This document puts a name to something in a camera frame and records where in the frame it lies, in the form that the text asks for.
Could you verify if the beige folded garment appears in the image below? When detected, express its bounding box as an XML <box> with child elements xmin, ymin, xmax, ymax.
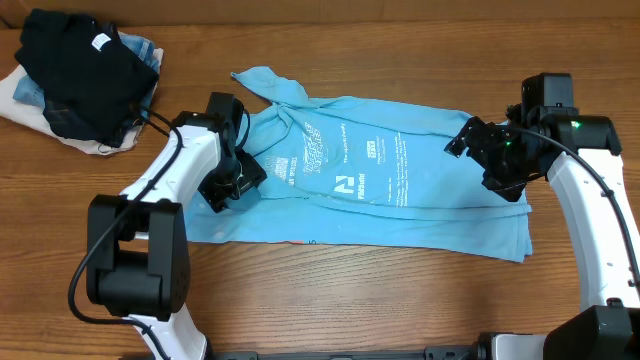
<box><xmin>0</xmin><ymin>65</ymin><xmax>143</xmax><ymax>156</ymax></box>

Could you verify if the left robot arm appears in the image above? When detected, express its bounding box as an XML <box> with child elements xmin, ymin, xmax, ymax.
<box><xmin>68</xmin><ymin>92</ymin><xmax>267</xmax><ymax>359</ymax></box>

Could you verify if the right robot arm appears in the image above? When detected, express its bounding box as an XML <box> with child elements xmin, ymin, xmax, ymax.
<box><xmin>445</xmin><ymin>73</ymin><xmax>639</xmax><ymax>359</ymax></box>

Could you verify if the light blue printed t-shirt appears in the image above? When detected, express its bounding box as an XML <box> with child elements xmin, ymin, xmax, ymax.
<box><xmin>186</xmin><ymin>66</ymin><xmax>533</xmax><ymax>262</ymax></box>

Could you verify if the black folded shirt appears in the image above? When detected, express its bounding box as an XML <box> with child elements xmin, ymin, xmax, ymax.
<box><xmin>13</xmin><ymin>9</ymin><xmax>159</xmax><ymax>148</ymax></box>

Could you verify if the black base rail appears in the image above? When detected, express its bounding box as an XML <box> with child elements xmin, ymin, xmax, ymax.
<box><xmin>205</xmin><ymin>345</ymin><xmax>490</xmax><ymax>360</ymax></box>

